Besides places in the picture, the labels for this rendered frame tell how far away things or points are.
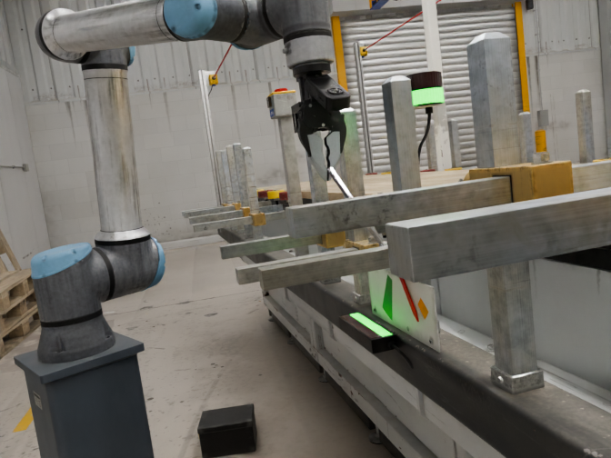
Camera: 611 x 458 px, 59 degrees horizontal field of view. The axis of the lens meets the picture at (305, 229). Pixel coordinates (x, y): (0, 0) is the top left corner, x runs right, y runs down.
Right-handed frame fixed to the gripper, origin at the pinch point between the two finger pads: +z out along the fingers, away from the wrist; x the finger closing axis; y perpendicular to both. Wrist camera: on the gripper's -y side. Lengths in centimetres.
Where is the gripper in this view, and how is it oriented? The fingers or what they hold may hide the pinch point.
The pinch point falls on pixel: (327, 174)
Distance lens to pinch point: 101.9
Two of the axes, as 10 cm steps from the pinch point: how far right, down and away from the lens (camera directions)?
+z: 1.3, 9.9, 1.1
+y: -2.6, -0.8, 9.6
